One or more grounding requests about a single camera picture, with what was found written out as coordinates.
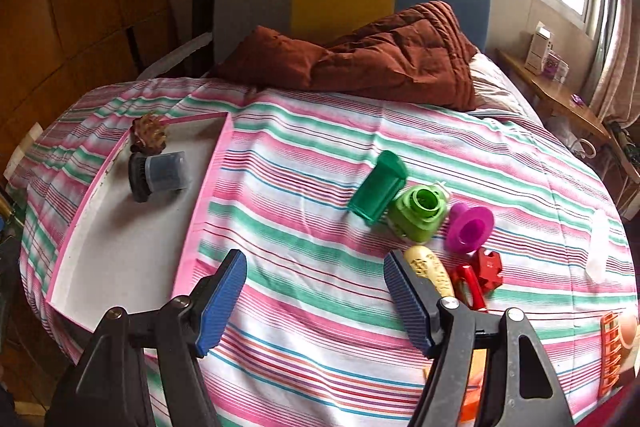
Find white bed side panel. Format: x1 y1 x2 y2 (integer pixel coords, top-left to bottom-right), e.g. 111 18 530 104
145 32 213 78

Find long beige curtain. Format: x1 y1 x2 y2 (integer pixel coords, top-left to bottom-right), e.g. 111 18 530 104
585 0 640 122

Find wooden wardrobe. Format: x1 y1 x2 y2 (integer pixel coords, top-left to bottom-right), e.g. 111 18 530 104
0 0 176 168

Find yellow and orange toy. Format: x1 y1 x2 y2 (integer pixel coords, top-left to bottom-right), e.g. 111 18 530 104
425 347 488 423

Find brown quilt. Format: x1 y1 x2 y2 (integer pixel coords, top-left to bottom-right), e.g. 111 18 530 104
212 1 478 112

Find white box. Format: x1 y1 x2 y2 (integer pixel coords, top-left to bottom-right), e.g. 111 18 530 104
525 22 553 75

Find black brush with grey cap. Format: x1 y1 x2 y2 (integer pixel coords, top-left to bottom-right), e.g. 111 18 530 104
127 151 192 204

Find beige wooden slat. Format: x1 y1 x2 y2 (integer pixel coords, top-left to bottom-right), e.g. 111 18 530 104
2 122 43 178

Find red block toy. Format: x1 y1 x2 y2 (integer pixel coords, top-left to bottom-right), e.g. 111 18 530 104
472 248 503 293

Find wooden bedside shelf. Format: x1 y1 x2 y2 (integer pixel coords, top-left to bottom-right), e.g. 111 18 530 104
495 48 611 142

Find magenta plastic cup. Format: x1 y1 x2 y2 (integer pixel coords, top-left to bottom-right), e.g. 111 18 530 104
446 202 496 255

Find white cable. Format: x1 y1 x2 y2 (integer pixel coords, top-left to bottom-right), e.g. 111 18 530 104
570 137 598 160

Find dark green plastic container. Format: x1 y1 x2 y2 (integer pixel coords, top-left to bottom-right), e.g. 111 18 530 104
347 150 407 226

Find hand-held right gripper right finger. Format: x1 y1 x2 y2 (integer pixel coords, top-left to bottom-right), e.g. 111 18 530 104
384 249 576 427

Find pink-edged white tray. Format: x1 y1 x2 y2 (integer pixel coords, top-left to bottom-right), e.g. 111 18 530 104
47 111 236 345

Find white translucent plastic piece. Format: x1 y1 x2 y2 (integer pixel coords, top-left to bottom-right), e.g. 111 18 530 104
586 209 612 282

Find purple box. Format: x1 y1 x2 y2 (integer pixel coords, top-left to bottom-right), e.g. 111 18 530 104
545 52 570 80

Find person's red clothing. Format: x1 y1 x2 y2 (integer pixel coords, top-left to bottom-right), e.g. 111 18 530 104
570 387 640 427

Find brown bristle brush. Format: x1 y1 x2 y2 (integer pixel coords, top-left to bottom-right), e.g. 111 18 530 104
131 114 171 154

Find red toy with silver part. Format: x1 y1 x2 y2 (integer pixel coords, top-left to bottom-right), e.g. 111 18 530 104
448 264 488 314

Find light green plastic toy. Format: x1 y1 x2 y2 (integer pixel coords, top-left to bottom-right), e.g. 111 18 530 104
387 184 452 244

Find orange ribbed plastic toy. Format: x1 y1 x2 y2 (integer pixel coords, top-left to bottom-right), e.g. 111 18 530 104
597 311 640 400

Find beige pillow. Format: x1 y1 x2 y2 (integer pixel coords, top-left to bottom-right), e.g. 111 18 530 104
467 52 543 125

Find yellow oval plastic toy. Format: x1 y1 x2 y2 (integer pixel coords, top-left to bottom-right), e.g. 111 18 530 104
404 245 457 300

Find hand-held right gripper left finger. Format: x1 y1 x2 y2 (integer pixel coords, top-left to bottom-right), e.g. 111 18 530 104
45 249 248 427

